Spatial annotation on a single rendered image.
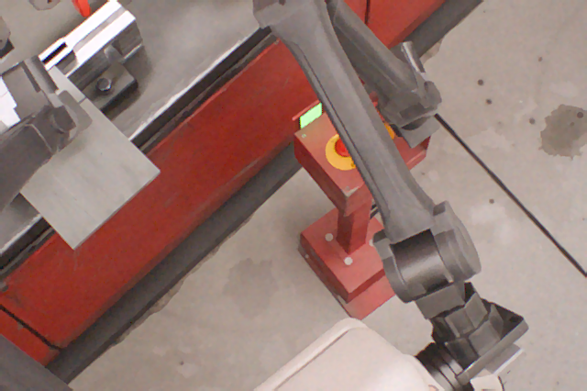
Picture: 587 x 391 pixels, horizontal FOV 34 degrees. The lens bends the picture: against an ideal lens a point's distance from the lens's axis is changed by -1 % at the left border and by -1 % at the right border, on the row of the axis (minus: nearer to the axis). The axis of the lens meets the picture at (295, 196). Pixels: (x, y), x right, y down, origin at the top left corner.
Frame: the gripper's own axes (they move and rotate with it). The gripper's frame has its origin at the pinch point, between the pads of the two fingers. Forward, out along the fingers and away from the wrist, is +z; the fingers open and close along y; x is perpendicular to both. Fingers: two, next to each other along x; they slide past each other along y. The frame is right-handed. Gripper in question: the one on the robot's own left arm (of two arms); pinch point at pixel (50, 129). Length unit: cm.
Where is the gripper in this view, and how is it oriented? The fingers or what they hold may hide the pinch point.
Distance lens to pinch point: 157.4
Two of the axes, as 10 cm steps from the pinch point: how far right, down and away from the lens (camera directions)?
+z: -2.9, -0.2, 9.6
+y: -7.2, 6.6, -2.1
